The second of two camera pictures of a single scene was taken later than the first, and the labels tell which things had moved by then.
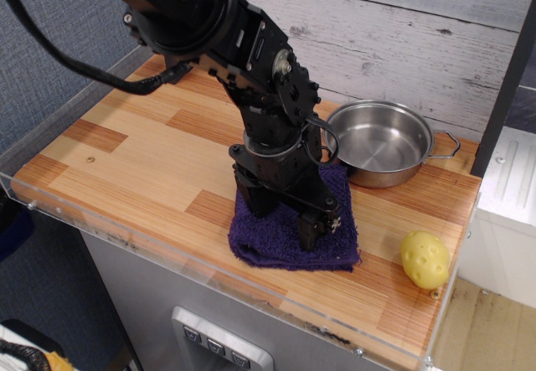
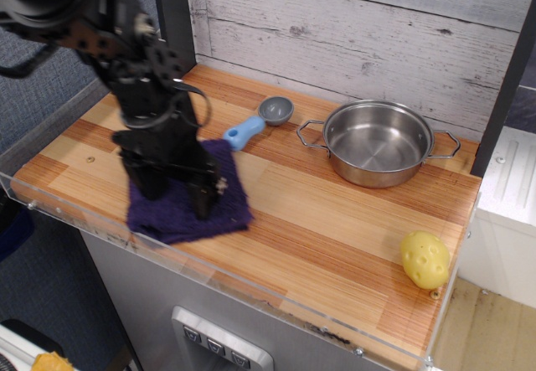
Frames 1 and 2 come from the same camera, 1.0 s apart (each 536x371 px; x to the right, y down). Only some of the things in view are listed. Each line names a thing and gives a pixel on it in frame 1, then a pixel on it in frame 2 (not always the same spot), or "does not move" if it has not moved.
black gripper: x=278 y=164 -> x=173 y=148
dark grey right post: x=507 y=97 does not move
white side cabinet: x=500 y=249 does not move
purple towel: x=274 y=239 -> x=174 y=215
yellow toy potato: x=425 y=260 does not move
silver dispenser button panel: x=206 y=346 does not move
